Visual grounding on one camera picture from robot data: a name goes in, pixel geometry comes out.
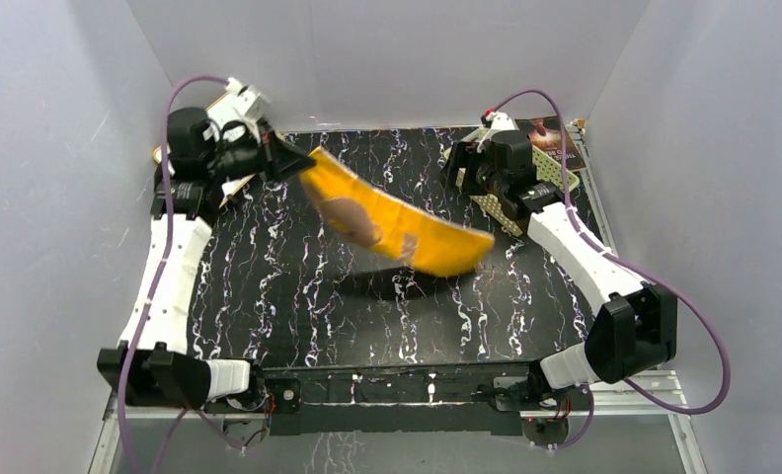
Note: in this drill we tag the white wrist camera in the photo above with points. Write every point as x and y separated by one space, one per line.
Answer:
494 122
241 102

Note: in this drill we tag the wood framed whiteboard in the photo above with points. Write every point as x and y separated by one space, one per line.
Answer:
231 186

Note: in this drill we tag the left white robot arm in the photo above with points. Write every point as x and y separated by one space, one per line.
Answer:
150 366

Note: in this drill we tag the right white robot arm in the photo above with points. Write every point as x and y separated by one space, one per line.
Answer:
635 320

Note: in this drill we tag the aluminium frame rail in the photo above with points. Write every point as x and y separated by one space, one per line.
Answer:
633 392

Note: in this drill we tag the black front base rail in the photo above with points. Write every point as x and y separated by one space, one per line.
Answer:
459 419

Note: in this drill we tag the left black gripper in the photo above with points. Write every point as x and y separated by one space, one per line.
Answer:
284 162

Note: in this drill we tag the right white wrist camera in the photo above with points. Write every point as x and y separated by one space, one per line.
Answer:
494 122

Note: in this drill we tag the orange towel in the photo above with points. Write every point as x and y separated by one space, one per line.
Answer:
388 226

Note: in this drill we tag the dark book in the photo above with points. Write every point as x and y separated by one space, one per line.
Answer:
545 134

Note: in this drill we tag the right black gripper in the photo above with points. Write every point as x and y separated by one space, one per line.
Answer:
466 156

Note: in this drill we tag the green plastic basket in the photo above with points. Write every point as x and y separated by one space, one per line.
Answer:
548 178

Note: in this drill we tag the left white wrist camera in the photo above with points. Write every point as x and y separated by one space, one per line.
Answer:
241 102

